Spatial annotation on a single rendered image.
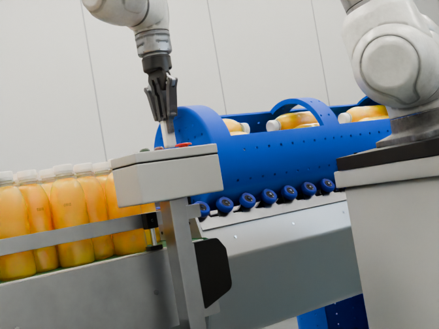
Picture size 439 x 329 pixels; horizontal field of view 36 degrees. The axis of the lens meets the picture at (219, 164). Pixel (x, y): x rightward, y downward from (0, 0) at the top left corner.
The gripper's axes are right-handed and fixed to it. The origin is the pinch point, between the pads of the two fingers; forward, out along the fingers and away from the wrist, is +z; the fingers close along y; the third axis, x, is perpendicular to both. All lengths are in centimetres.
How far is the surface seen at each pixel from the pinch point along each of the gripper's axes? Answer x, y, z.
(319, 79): 378, -296, -69
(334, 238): 41, 12, 35
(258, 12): 322, -303, -134
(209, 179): -13.5, 32.1, 13.6
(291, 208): 28.4, 10.0, 24.3
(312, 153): 38.0, 11.9, 10.6
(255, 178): 17.5, 10.1, 14.8
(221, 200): 7.0, 8.4, 19.0
